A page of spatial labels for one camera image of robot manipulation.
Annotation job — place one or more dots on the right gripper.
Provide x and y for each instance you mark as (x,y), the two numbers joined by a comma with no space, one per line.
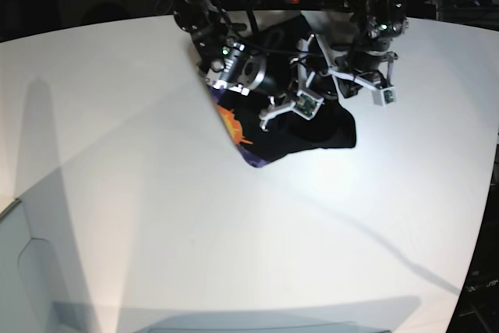
(294,63)

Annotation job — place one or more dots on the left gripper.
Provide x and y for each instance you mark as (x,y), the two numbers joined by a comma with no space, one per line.
(363,70)

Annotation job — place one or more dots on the black T-shirt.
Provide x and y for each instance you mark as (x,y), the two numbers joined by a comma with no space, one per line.
(336,129)

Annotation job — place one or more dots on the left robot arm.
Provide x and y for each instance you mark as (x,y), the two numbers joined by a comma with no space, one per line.
(378,23)

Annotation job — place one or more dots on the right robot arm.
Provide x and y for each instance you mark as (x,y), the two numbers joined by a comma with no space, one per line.
(229,62)

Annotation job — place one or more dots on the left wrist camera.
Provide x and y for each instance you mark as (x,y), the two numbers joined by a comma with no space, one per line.
(384,96)

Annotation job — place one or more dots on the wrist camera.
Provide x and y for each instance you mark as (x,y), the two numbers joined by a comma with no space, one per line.
(384,96)
(307,104)

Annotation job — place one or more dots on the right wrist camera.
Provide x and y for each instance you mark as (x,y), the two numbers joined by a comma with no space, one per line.
(307,104)

